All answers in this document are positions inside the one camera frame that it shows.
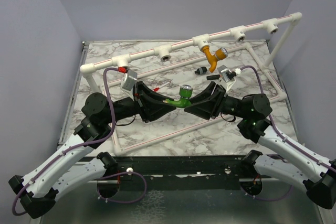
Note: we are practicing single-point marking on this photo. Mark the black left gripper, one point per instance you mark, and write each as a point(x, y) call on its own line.
point(153, 111)

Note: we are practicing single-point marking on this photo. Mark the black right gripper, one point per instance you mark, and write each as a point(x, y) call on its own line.
point(203, 108)

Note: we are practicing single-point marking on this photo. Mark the green water faucet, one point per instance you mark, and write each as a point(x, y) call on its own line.
point(185, 93)

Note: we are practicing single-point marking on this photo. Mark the white PVC pipe frame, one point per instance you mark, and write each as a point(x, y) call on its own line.
point(179, 133)

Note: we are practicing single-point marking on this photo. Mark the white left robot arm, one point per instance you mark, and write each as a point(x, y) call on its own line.
point(38, 191)

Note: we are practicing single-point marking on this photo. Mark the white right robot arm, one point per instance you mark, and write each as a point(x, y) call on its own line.
point(304, 169)

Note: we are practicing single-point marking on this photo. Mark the orange water faucet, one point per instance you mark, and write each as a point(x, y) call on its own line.
point(213, 59)

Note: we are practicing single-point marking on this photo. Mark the red capped white marker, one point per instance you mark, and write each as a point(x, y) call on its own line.
point(161, 86)

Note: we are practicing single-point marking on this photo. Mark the black orange highlighter marker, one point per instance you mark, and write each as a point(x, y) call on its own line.
point(213, 77)

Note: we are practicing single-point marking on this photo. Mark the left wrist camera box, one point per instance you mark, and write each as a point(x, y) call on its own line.
point(128, 82)

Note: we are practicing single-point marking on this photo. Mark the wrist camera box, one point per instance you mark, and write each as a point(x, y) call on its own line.
point(227, 79)
point(128, 82)

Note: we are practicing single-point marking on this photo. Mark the black grey hose connector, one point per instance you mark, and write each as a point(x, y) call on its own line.
point(200, 70)

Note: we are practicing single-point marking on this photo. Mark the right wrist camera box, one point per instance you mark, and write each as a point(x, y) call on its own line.
point(227, 79)

